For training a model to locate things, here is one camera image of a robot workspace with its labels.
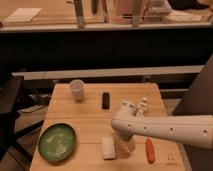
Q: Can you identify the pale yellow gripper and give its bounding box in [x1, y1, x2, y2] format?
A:
[114, 134, 135, 159]

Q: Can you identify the white rectangular sponge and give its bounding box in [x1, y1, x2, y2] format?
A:
[101, 136, 116, 160]

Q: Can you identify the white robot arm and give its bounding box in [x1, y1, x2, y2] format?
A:
[111, 101, 213, 157]

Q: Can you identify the white ceramic cup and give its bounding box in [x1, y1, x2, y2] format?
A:
[69, 79, 84, 102]

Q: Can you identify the orange carrot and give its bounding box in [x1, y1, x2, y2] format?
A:
[145, 139, 155, 164]

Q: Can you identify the white labelled bottle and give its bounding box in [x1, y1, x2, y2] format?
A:
[136, 97, 148, 116]

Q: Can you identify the small black rectangular block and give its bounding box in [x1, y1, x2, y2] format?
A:
[102, 92, 110, 109]

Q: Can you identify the green round plate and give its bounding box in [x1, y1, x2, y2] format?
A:
[38, 123, 77, 162]

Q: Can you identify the black stand at left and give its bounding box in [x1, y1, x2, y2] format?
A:
[0, 76, 23, 161]

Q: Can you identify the white paper sheet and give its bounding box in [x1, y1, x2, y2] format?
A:
[5, 8, 41, 22]

